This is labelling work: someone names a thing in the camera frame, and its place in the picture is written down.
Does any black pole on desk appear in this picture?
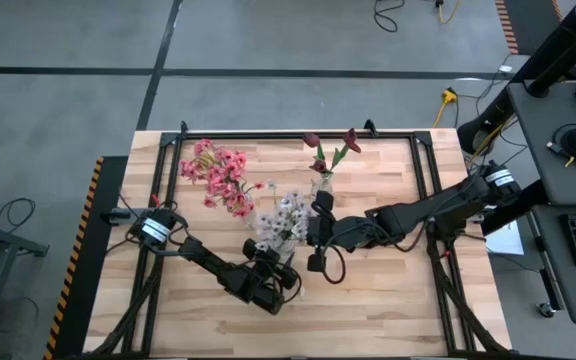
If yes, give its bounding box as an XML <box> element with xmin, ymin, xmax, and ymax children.
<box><xmin>525</xmin><ymin>37</ymin><xmax>576</xmax><ymax>99</ymax></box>

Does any yellow plug with cable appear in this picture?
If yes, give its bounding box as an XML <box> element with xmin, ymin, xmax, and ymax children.
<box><xmin>432</xmin><ymin>87</ymin><xmax>459</xmax><ymax>129</ymax></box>

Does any conical glass vase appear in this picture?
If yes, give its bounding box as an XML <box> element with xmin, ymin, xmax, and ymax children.
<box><xmin>311</xmin><ymin>174</ymin><xmax>334</xmax><ymax>201</ymax></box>

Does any white paper sheet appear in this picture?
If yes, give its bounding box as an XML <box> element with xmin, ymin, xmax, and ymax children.
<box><xmin>485</xmin><ymin>219</ymin><xmax>526</xmax><ymax>256</ymax></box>

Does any black metal table frame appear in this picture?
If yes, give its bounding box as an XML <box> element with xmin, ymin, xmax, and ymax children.
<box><xmin>82</xmin><ymin>119</ymin><xmax>514</xmax><ymax>360</ymax></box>

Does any yellow floor cable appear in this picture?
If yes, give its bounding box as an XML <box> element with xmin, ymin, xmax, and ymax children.
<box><xmin>435</xmin><ymin>0</ymin><xmax>462</xmax><ymax>25</ymax></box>

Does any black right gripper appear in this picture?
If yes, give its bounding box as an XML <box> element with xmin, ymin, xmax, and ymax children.
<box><xmin>307</xmin><ymin>190</ymin><xmax>375</xmax><ymax>274</ymax></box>

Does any ribbed glass bottle vase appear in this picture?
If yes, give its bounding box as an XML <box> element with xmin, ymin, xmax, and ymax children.
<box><xmin>273</xmin><ymin>239</ymin><xmax>297</xmax><ymax>266</ymax></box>

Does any dark floor mat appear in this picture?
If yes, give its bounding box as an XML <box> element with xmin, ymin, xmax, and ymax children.
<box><xmin>505</xmin><ymin>0</ymin><xmax>564</xmax><ymax>54</ymax></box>

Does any black tower fan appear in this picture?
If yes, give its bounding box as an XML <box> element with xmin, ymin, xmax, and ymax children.
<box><xmin>456</xmin><ymin>0</ymin><xmax>576</xmax><ymax>155</ymax></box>

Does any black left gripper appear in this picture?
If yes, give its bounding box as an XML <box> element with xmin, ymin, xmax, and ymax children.
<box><xmin>227</xmin><ymin>238</ymin><xmax>302</xmax><ymax>316</ymax></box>

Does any grey desk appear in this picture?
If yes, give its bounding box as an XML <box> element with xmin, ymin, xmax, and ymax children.
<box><xmin>530</xmin><ymin>203</ymin><xmax>576</xmax><ymax>327</ymax></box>
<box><xmin>506</xmin><ymin>79</ymin><xmax>576</xmax><ymax>207</ymax></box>

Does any black floor cable loop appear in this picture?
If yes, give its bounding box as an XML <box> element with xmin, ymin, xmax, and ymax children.
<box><xmin>0</xmin><ymin>197</ymin><xmax>37</xmax><ymax>231</ymax></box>

